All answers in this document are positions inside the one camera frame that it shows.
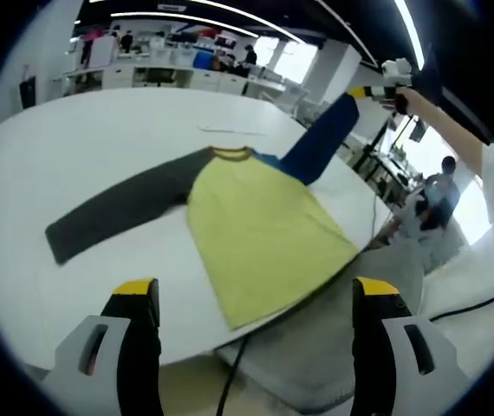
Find white counter row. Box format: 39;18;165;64
51;64;287;99

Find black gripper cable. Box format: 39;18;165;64
218;335;248;416
428;276;494;322

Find person's white shirt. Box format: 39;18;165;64
415;138;494;378

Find yellow garment blue grey sleeves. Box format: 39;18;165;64
44;91;361;333

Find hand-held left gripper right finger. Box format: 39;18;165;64
353;276;469;416

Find ceiling light strip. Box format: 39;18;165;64
393;0;426;70
198;0;307;44
110;11;260;38

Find black mounted monitor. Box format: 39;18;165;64
409;119;428;142

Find white standing panel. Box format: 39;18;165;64
88;34;120;68

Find person's right hand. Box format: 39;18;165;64
392;86;417;114

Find black office chair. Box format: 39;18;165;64
145;68;177;88

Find black waste bin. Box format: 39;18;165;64
18;75;38;109

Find black tripod stand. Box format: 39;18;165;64
350;114;417;183

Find blue plastic crate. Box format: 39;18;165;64
192;49;213;69

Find white square pillar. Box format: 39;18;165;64
305;42;363;105

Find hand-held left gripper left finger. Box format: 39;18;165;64
41;277;164;416

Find white flat perforated strip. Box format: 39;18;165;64
198;123;268;138

